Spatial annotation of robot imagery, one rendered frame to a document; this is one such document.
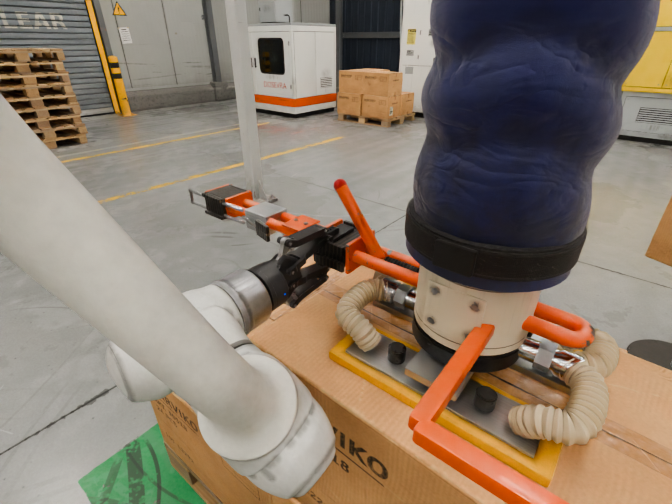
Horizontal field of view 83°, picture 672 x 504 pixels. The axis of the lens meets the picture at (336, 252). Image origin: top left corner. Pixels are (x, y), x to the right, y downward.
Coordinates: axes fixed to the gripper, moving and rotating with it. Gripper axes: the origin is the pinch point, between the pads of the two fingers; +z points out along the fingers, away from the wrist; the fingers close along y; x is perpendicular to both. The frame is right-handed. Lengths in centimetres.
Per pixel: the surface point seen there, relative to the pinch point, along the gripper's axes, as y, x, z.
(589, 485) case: 12.6, 47.0, -10.9
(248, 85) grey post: 3, -242, 183
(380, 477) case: 22.2, 24.3, -20.7
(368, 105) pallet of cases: 81, -381, 577
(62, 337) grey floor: 108, -175, -20
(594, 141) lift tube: -25.1, 35.7, -4.1
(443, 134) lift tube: -24.6, 21.8, -8.3
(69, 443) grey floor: 107, -103, -42
